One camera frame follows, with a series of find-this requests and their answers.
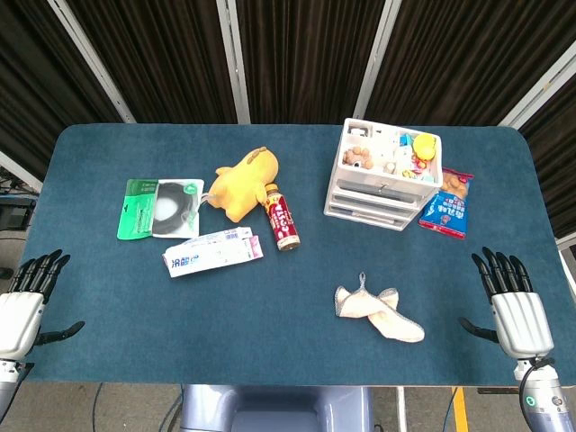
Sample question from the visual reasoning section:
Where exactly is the red Costa drink bottle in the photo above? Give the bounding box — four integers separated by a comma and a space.
262, 183, 301, 252

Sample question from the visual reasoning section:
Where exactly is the blue felt table mat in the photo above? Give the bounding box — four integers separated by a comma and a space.
20, 123, 562, 388

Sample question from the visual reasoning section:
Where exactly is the dark pleated curtain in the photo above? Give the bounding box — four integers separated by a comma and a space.
0, 0, 576, 239

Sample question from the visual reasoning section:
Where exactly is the black and silver right hand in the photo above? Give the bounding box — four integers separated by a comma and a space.
457, 246, 555, 361

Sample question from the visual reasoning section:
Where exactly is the white toothpaste box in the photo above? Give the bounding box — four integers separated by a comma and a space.
162, 227, 265, 279

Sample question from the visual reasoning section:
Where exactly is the black and silver left hand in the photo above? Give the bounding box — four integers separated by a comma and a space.
0, 248, 86, 361

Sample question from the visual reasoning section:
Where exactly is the yellow plush toy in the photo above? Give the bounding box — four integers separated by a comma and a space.
201, 146, 281, 223

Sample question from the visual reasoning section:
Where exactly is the white frame post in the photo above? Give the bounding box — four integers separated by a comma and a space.
47, 0, 136, 123
215, 0, 251, 125
353, 0, 400, 121
0, 150, 44, 193
498, 42, 576, 130

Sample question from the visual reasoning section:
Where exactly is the white plastic drawer organizer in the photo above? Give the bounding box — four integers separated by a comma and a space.
323, 117, 445, 232

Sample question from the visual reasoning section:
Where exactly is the pink waffle cloth grey trim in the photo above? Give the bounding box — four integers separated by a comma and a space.
334, 272, 426, 344

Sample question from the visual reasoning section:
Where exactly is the green cable package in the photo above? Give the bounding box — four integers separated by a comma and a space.
116, 178, 206, 241

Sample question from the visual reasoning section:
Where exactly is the grey robot torso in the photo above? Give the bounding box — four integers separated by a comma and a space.
179, 384, 374, 432

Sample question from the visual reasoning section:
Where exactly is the small yellow toy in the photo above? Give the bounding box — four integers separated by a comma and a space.
412, 132, 438, 162

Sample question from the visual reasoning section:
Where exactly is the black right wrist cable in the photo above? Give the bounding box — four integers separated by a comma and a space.
517, 356, 555, 409

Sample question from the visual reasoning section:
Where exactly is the small tan plush toy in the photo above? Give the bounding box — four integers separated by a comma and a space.
343, 146, 374, 170

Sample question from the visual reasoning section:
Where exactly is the blue and red snack bag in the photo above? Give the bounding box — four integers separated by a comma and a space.
418, 167, 475, 240

